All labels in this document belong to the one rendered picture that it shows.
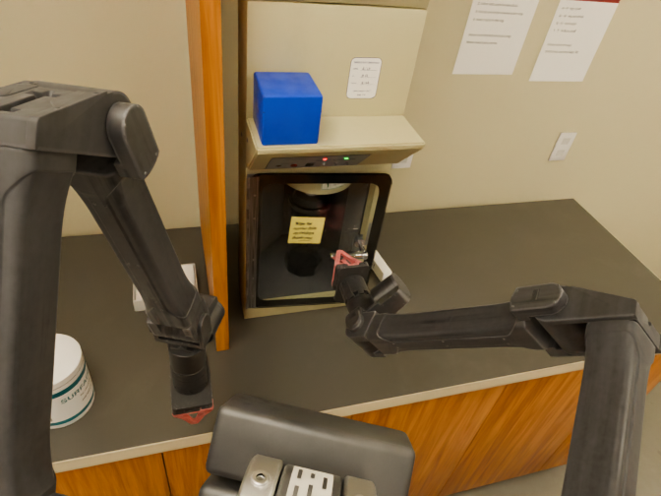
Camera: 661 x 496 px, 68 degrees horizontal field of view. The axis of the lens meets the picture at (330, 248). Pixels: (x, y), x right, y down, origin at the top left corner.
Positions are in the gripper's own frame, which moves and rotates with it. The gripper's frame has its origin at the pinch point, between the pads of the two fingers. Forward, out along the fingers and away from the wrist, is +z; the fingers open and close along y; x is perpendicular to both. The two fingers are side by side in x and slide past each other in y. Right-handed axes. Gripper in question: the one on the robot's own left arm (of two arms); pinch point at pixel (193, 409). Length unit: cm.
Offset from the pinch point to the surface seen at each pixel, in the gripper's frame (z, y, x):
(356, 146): -41, 22, -32
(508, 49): -41, 76, -98
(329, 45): -55, 33, -28
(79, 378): 4.5, 14.0, 21.2
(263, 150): -41.1, 21.6, -15.1
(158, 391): 15.8, 15.8, 7.3
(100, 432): 15.9, 8.2, 18.8
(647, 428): 109, 17, -200
